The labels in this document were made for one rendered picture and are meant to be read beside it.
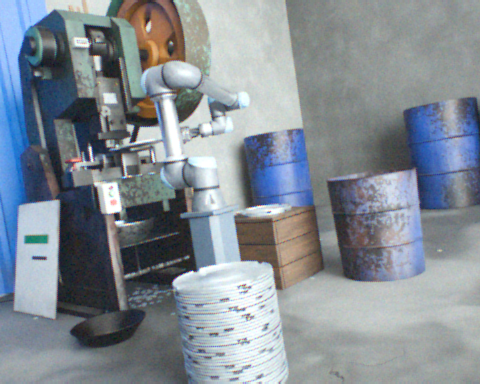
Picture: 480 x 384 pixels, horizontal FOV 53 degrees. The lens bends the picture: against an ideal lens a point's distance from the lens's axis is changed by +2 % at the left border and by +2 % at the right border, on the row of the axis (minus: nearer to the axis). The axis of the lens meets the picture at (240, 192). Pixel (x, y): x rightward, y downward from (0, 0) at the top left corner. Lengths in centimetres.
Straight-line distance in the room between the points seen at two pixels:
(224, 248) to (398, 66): 358
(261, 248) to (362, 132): 324
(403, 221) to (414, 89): 298
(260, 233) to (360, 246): 47
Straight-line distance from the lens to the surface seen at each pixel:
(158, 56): 288
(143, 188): 246
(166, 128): 210
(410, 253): 230
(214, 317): 129
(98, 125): 259
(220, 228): 197
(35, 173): 285
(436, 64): 504
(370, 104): 532
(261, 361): 135
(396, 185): 223
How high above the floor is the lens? 61
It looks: 3 degrees down
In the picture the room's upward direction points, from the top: 9 degrees counter-clockwise
